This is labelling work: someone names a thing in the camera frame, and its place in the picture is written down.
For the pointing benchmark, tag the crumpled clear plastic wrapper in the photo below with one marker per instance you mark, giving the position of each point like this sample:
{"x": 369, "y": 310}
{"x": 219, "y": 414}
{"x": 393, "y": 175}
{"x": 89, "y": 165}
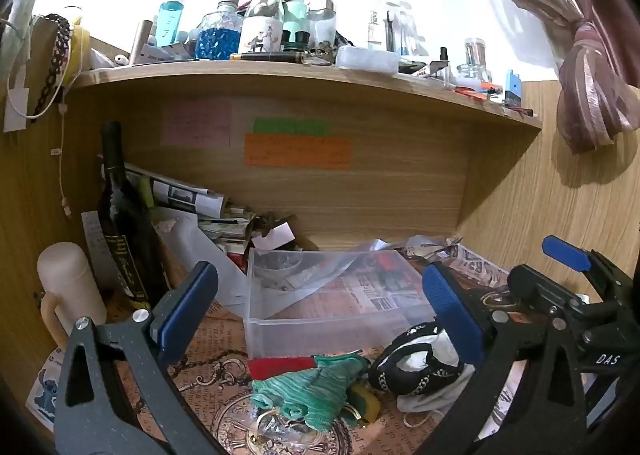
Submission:
{"x": 287, "y": 430}

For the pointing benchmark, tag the green paper note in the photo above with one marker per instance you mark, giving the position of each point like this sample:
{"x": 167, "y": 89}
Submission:
{"x": 291, "y": 127}

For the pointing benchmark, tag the dark wine bottle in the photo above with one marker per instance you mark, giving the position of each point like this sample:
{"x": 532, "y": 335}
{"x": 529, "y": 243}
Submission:
{"x": 125, "y": 235}

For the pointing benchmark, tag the dark fountain pen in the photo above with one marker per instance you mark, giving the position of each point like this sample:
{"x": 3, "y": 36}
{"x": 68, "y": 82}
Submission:
{"x": 267, "y": 57}

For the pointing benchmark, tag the mint green bottle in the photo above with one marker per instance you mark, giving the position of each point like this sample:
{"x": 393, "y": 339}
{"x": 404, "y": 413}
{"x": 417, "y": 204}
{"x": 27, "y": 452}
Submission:
{"x": 296, "y": 17}

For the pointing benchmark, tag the green knit cloth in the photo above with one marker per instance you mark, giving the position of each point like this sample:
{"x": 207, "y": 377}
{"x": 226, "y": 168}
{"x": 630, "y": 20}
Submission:
{"x": 315, "y": 387}

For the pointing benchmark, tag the red cloth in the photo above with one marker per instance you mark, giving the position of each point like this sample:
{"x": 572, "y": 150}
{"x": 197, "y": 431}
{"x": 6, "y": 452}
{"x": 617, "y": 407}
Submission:
{"x": 280, "y": 367}

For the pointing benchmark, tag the white paper tag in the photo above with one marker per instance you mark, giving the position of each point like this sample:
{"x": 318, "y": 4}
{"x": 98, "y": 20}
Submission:
{"x": 15, "y": 102}

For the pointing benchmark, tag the pile of papers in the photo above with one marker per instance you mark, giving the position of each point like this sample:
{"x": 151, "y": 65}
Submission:
{"x": 200, "y": 200}

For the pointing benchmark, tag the wooden shelf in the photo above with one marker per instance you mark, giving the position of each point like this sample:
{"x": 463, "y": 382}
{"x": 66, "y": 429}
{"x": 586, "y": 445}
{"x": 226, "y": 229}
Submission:
{"x": 300, "y": 77}

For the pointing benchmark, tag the white fluffy cloth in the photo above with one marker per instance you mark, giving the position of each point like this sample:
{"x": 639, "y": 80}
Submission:
{"x": 17, "y": 30}

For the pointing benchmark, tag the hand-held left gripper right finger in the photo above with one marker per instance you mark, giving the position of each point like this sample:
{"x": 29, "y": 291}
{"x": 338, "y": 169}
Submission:
{"x": 450, "y": 315}

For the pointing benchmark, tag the blue cartoon sticker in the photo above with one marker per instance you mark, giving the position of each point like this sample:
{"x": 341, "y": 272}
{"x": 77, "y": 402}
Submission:
{"x": 44, "y": 395}

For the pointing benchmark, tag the tall clear corked bottle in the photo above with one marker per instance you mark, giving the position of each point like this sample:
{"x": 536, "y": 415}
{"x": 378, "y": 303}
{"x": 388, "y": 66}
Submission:
{"x": 262, "y": 20}

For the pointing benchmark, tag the grey metal ruler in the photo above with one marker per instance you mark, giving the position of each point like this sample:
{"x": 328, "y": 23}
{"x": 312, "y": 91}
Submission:
{"x": 97, "y": 250}

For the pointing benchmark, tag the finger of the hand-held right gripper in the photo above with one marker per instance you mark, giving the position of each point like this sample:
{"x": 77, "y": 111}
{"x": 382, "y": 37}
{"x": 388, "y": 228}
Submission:
{"x": 542, "y": 287}
{"x": 566, "y": 251}

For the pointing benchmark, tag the glass bottle with blue beads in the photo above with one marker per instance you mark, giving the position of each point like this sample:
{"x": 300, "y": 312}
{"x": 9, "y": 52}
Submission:
{"x": 217, "y": 37}

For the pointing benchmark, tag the white card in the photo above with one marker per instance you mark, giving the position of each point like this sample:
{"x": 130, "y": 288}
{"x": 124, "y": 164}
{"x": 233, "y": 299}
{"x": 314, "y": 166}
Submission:
{"x": 274, "y": 236}

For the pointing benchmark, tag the vintage printed paper mat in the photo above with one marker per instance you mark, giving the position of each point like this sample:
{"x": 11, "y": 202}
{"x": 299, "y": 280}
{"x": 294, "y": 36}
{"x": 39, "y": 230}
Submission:
{"x": 225, "y": 385}

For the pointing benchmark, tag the pink curtain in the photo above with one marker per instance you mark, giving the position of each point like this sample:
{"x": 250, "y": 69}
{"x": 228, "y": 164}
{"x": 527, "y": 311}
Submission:
{"x": 585, "y": 35}

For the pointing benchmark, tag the clear tool blister pack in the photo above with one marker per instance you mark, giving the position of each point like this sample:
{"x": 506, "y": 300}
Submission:
{"x": 395, "y": 27}

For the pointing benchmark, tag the cardboard tube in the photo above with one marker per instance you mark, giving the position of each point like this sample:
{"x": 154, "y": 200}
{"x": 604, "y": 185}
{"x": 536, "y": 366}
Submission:
{"x": 140, "y": 42}

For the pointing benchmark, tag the black and white patterned cloth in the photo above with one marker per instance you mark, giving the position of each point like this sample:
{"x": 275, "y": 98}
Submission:
{"x": 400, "y": 375}

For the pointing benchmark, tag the orange paper note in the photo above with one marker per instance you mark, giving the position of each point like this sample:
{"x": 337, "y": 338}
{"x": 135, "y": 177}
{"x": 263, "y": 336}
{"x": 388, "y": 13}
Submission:
{"x": 298, "y": 151}

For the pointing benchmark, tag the glass jar with lid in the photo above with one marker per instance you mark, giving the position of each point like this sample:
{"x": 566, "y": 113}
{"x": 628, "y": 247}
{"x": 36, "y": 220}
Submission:
{"x": 474, "y": 60}

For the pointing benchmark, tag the black lace headband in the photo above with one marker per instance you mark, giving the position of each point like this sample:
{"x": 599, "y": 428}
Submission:
{"x": 56, "y": 60}

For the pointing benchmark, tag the clear glass jar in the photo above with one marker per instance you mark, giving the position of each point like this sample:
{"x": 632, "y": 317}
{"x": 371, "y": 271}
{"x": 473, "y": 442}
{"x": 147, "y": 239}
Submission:
{"x": 321, "y": 22}

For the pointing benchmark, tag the yellow sponge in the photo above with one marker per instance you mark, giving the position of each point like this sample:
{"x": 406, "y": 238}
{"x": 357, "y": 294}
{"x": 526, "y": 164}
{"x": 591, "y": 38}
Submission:
{"x": 366, "y": 402}

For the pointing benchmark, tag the cream thermos mug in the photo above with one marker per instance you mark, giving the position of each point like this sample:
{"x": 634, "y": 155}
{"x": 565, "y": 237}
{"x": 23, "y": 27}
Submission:
{"x": 70, "y": 285}

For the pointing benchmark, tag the yellow band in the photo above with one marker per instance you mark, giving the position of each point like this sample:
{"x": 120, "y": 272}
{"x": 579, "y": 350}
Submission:
{"x": 77, "y": 52}

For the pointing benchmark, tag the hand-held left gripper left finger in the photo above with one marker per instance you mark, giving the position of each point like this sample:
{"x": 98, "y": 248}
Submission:
{"x": 189, "y": 305}

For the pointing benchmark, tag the small clear plastic case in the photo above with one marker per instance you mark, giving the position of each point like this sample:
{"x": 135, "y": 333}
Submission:
{"x": 367, "y": 58}

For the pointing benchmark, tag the clear plastic storage box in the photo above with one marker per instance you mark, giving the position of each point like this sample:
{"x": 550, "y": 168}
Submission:
{"x": 330, "y": 325}

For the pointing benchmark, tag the pink paper note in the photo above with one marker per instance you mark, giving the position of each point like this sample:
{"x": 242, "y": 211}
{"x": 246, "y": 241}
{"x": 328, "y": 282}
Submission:
{"x": 196, "y": 124}

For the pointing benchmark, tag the small black bottle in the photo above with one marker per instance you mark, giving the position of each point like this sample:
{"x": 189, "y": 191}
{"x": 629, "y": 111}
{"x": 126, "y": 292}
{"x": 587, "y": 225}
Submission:
{"x": 443, "y": 56}

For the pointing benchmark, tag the blue box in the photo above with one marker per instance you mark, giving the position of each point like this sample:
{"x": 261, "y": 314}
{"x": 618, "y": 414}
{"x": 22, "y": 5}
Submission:
{"x": 513, "y": 87}

